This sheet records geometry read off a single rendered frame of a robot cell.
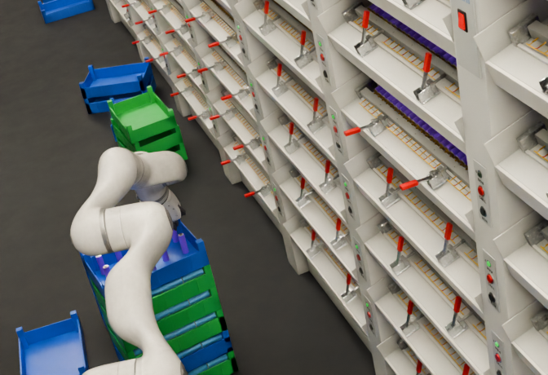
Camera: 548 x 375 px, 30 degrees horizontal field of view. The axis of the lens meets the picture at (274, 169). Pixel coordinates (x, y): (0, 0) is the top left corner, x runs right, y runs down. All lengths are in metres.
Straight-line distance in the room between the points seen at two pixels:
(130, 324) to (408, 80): 0.76
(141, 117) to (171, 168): 1.69
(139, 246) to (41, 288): 1.54
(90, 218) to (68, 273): 1.48
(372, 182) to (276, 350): 0.90
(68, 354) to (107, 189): 1.16
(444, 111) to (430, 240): 0.41
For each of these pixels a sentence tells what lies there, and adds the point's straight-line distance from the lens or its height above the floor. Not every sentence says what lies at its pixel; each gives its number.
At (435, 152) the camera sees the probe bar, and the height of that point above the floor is 0.97.
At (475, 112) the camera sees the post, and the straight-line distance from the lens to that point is 1.72.
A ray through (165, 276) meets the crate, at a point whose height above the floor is 0.42.
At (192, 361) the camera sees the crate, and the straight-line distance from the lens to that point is 3.03.
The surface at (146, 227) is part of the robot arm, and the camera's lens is 2.26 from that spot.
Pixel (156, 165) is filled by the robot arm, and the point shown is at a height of 0.79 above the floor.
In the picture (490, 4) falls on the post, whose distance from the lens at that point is 1.60.
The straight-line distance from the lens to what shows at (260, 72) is 3.06.
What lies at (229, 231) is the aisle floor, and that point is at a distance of 3.74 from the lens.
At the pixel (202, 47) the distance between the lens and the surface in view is 3.74.
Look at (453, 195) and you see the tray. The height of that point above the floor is 0.94.
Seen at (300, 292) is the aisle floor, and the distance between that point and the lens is 3.36.
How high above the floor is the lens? 2.03
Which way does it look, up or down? 30 degrees down
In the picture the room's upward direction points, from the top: 12 degrees counter-clockwise
